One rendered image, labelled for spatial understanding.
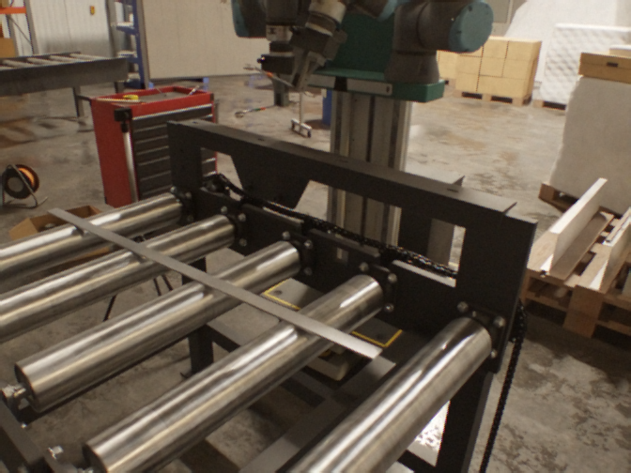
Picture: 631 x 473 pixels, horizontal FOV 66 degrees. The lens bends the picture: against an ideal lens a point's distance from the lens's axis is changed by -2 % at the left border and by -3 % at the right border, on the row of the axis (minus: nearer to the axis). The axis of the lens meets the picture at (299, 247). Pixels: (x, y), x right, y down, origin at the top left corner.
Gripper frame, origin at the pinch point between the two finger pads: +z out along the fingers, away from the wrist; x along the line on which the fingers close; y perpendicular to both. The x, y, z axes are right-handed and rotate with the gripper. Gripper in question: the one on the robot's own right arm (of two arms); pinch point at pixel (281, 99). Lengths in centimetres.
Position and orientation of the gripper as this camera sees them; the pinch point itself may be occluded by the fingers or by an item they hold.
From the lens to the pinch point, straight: 161.9
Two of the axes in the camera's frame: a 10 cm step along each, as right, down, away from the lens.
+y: -6.7, 3.3, -6.7
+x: 7.5, 3.1, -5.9
